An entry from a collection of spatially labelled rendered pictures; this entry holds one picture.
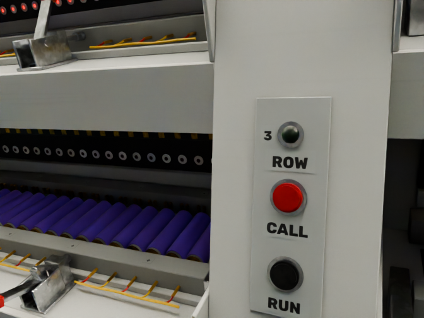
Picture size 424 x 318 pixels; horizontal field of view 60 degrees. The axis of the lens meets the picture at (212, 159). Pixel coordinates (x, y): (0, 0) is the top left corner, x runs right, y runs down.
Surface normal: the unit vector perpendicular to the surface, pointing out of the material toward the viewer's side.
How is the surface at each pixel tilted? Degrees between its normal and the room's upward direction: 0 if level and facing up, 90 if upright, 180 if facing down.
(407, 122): 110
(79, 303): 20
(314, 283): 90
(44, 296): 90
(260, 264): 90
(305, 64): 90
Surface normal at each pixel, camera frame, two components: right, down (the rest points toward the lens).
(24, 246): -0.39, 0.40
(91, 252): -0.12, -0.91
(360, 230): -0.40, 0.06
